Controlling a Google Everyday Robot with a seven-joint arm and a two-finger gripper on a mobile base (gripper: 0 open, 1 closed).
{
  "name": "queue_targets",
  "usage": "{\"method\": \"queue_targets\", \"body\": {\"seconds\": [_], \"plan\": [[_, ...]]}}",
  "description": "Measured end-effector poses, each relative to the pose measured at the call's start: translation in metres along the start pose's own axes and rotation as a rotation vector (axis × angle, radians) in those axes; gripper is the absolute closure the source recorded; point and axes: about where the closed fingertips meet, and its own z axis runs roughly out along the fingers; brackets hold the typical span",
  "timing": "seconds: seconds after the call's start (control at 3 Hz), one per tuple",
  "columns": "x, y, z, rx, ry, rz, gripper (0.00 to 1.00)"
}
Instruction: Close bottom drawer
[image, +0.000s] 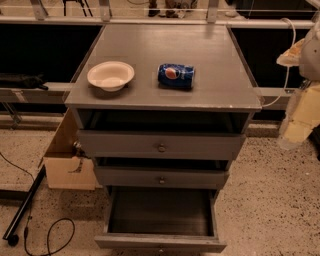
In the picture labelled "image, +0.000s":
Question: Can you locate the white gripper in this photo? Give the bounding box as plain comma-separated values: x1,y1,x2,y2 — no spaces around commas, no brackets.
276,39,320,147

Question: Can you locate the grey bottom drawer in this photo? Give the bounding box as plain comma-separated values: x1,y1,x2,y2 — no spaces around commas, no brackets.
95,187,226,253

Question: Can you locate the grey drawer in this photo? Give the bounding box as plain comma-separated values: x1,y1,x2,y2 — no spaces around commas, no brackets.
77,130,245,160
95,157,229,189
95,187,226,253

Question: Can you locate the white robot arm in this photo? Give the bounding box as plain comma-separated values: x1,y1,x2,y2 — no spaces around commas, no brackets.
276,22,320,150

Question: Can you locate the grey wooden drawer cabinet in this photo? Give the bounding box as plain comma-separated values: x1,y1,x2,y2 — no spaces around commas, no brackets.
64,23,263,194

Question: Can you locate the grey top drawer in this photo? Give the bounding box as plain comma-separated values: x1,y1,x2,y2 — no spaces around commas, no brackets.
77,130,245,160

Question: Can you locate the grey middle drawer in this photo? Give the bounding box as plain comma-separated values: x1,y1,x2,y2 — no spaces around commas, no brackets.
95,157,229,189

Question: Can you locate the blue Pepsi can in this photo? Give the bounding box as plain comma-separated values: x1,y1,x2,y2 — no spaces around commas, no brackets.
157,63,195,89

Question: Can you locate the white paper bowl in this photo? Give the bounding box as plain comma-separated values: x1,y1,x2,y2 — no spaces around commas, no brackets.
87,61,135,92

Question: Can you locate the cardboard box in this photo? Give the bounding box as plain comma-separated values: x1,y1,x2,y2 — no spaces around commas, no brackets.
43,110,98,190

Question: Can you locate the black metal bar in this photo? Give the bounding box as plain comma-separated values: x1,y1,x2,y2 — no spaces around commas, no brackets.
0,166,46,247

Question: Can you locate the white cable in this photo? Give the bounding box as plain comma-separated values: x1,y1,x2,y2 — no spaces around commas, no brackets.
261,17,298,108

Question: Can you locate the metal railing frame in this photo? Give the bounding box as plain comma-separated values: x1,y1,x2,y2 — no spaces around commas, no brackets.
0,0,320,131

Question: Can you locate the black bag on rail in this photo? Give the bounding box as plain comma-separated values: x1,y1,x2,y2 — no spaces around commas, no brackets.
0,73,48,90

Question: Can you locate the black floor cable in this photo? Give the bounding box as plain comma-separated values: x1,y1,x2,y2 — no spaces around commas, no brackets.
0,151,76,256

